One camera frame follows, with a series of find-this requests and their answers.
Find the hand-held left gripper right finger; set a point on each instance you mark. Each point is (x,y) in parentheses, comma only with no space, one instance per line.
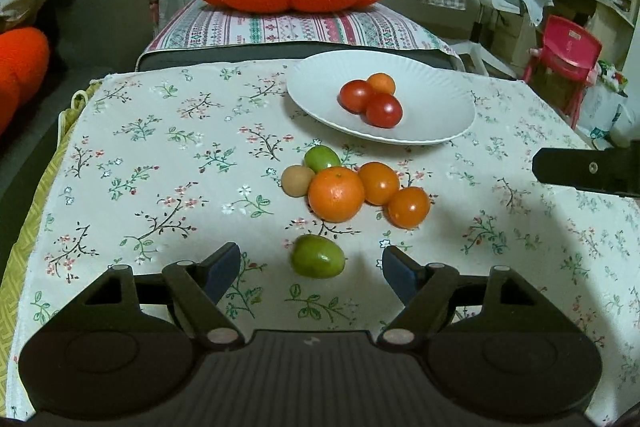
(397,271)

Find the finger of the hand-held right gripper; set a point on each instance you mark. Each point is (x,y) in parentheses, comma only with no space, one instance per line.
(575,169)

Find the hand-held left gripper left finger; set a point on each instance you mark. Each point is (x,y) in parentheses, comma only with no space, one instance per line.
(223,271)

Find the green fruit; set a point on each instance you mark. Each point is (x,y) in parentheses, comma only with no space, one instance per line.
(317,256)
(322,157)

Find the mandarin orange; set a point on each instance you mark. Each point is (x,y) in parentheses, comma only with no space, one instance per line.
(336,194)

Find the small brown fruit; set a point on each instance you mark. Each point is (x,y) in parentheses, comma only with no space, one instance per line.
(294,180)

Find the white ribbed plate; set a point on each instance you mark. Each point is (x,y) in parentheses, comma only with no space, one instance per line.
(320,92)

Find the white plastic bag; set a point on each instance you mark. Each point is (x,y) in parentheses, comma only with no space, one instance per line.
(607,107)

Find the pink plastic chair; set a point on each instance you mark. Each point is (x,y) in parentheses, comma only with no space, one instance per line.
(567,49)

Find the floral tablecloth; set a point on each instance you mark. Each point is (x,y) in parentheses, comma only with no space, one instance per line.
(175,157)

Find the red tomato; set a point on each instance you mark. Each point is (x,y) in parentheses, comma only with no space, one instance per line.
(384,111)
(355,96)

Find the small orange tomato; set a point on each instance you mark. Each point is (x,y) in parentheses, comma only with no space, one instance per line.
(382,82)

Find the yellow patterned mat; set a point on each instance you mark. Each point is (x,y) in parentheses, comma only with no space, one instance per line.
(30,232)

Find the patterned striped pillow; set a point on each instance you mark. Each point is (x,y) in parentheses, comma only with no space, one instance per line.
(300,29)

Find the orange plush cushion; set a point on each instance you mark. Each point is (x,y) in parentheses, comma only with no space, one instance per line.
(20,67)

